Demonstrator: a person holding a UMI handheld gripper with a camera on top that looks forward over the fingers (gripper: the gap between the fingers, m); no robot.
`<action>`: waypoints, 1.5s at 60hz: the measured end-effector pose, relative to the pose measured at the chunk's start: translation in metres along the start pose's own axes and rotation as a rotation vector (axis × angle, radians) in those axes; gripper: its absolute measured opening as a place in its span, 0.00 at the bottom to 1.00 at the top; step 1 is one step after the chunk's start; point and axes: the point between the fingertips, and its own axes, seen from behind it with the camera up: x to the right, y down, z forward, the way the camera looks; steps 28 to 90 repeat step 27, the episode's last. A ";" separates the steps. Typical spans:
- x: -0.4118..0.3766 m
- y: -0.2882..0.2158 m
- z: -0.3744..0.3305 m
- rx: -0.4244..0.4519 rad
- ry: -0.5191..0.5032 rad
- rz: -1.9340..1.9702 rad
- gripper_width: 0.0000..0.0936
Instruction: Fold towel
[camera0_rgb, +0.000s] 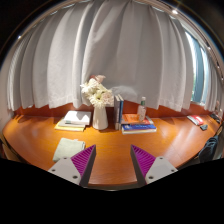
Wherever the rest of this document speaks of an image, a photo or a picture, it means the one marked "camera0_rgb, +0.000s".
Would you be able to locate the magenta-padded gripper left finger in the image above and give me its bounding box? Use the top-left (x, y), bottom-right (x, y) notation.
top-left (47, 144), bottom-right (97, 188)

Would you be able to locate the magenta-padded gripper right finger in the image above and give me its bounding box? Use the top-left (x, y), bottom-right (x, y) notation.
top-left (129, 144), bottom-right (179, 188)

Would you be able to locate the pale green towel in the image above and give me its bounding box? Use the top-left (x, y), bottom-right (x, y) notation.
top-left (52, 137), bottom-right (87, 163)

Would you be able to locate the yellow flat book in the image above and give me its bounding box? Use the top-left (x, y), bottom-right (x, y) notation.
top-left (54, 120), bottom-right (87, 132)

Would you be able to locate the white flat book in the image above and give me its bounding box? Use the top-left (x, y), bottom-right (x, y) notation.
top-left (63, 110), bottom-right (92, 126)

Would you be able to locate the dark jacket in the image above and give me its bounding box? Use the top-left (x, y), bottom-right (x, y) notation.
top-left (198, 134), bottom-right (221, 164)

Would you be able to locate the orange flat book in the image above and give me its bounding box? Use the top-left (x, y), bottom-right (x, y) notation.
top-left (121, 113), bottom-right (154, 126)

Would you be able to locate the clear bottle with green cap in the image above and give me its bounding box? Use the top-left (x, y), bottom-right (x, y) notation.
top-left (137, 96), bottom-right (148, 122)

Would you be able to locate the red flat box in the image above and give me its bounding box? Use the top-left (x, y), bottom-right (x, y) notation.
top-left (186, 114), bottom-right (205, 126)

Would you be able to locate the white ceramic vase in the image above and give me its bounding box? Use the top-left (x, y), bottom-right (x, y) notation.
top-left (92, 105), bottom-right (109, 131)

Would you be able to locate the blue upright book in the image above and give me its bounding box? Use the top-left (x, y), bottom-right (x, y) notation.
top-left (117, 94), bottom-right (125, 125)

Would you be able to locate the dark upright book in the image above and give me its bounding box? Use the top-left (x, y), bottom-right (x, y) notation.
top-left (113, 95), bottom-right (121, 131)

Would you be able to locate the white flower bouquet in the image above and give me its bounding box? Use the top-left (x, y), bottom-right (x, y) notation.
top-left (79, 74), bottom-right (115, 109)

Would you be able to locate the window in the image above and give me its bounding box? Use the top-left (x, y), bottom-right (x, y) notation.
top-left (184, 31), bottom-right (212, 105)

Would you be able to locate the white curtain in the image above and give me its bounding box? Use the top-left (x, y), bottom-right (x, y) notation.
top-left (6, 0), bottom-right (224, 113)

